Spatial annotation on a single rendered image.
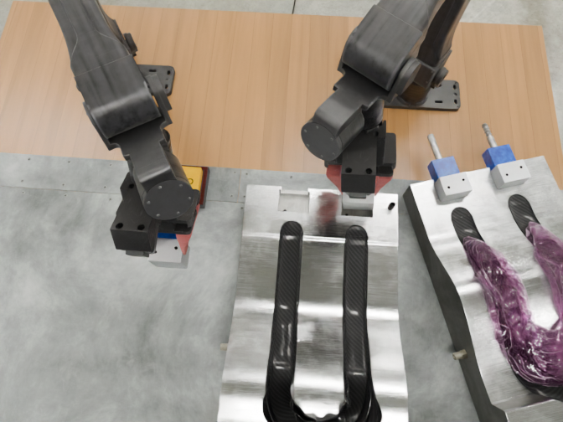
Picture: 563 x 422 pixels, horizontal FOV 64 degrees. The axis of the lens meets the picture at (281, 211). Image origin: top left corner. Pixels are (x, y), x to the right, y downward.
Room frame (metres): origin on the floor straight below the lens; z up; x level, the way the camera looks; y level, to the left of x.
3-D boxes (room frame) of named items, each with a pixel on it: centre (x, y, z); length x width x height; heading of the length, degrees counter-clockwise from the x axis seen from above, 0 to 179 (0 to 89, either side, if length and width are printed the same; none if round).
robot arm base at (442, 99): (0.55, -0.27, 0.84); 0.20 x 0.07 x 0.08; 86
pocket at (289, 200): (0.28, -0.02, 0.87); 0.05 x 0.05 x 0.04; 85
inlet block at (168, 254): (0.22, 0.17, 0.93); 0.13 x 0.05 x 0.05; 175
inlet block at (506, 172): (0.38, -0.40, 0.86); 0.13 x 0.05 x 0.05; 12
